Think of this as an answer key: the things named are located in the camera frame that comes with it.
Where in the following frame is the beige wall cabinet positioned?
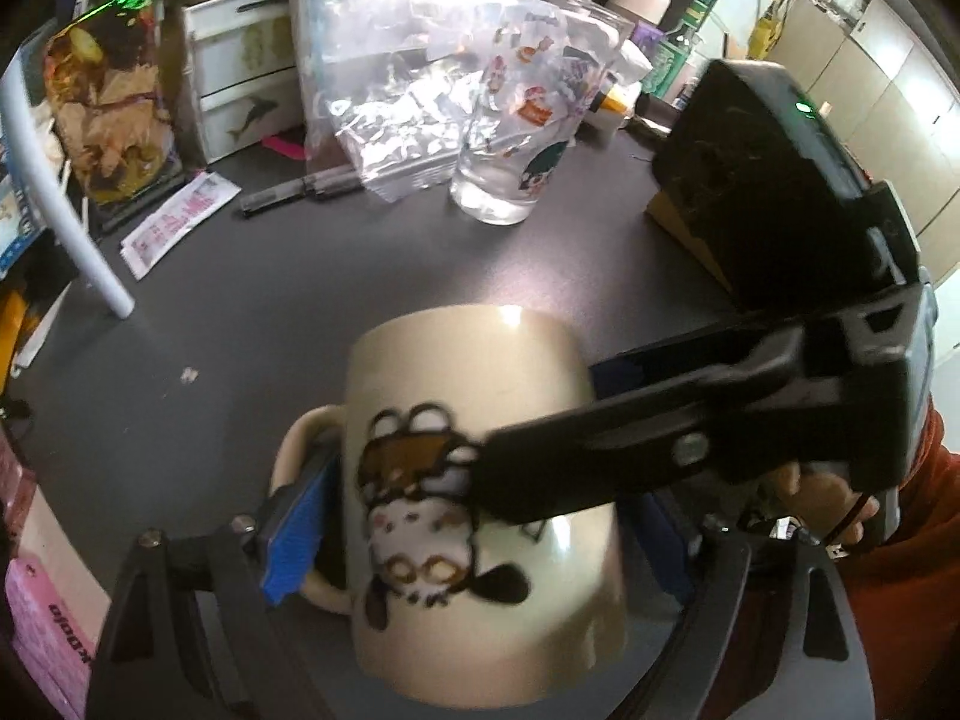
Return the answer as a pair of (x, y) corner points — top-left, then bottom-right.
(770, 0), (958, 283)

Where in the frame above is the brown cardboard box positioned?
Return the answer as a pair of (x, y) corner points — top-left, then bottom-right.
(644, 190), (731, 289)

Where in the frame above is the black pen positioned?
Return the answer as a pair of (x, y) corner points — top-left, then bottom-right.
(239, 169), (363, 218)

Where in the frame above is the pink tissue box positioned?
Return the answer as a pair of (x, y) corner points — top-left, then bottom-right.
(3, 553), (100, 720)

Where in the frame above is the white curved shelf pole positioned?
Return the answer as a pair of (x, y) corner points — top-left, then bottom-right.
(2, 49), (135, 319)

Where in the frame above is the pink white paper leaflet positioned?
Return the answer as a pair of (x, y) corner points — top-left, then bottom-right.
(121, 172), (241, 281)

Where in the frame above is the white mini drawer cabinet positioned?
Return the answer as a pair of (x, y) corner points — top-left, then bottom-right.
(182, 0), (304, 163)

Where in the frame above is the clear plastic sticker bag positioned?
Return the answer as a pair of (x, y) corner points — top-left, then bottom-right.
(290, 0), (514, 202)

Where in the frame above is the yellow pikachu figure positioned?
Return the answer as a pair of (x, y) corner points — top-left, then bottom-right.
(747, 0), (791, 60)

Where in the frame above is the yellow box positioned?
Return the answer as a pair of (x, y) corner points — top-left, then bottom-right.
(0, 288), (28, 392)

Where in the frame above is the person's right hand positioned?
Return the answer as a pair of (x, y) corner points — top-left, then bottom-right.
(765, 461), (880, 546)

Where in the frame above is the blue anime poster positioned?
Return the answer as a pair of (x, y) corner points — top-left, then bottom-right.
(0, 156), (46, 278)

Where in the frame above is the cream cartoon mug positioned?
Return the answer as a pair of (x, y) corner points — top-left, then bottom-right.
(272, 305), (626, 710)

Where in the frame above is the clear printed drinking glass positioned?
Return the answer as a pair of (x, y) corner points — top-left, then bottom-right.
(449, 0), (631, 226)

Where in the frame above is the brown anime poster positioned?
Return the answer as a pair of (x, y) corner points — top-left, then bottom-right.
(43, 0), (182, 206)

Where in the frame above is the green bottle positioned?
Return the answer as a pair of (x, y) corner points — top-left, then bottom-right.
(643, 0), (713, 99)

